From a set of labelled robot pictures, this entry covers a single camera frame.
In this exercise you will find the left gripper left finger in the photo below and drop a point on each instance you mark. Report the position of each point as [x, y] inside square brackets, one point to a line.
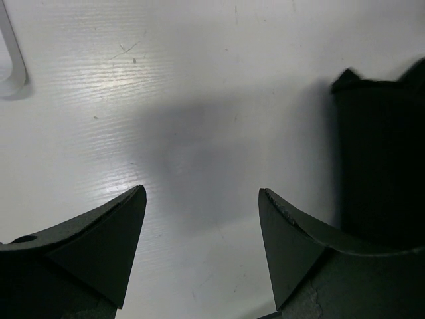
[77, 269]

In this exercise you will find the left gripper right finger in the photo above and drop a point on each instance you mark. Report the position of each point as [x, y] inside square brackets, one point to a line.
[319, 271]

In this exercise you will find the black trousers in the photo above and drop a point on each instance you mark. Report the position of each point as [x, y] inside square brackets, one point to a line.
[381, 143]

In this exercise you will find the white clothes rack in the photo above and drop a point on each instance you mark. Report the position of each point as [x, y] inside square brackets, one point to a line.
[13, 70]

